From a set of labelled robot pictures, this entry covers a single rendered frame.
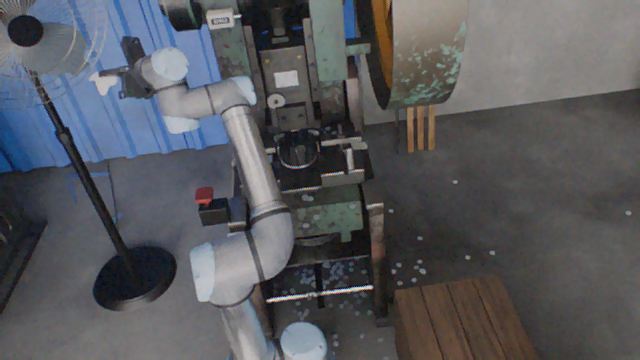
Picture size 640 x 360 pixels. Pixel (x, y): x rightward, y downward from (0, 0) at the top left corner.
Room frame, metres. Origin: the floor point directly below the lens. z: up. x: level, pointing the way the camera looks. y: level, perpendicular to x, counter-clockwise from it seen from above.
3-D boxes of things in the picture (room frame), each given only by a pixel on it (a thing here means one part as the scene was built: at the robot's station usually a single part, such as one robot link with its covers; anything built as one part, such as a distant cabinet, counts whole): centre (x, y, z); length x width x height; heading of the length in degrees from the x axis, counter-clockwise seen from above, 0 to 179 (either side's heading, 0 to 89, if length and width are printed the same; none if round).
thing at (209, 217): (1.40, 0.39, 0.62); 0.10 x 0.06 x 0.20; 90
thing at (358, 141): (1.63, -0.09, 0.76); 0.17 x 0.06 x 0.10; 90
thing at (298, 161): (1.45, 0.08, 0.72); 0.25 x 0.14 x 0.14; 0
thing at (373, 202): (1.77, -0.19, 0.45); 0.92 x 0.12 x 0.90; 0
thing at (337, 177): (1.63, 0.08, 0.68); 0.45 x 0.30 x 0.06; 90
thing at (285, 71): (1.58, 0.08, 1.04); 0.17 x 0.15 x 0.30; 0
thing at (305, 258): (1.64, 0.08, 0.31); 0.43 x 0.42 x 0.01; 90
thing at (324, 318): (1.49, 0.08, 0.14); 0.59 x 0.10 x 0.05; 0
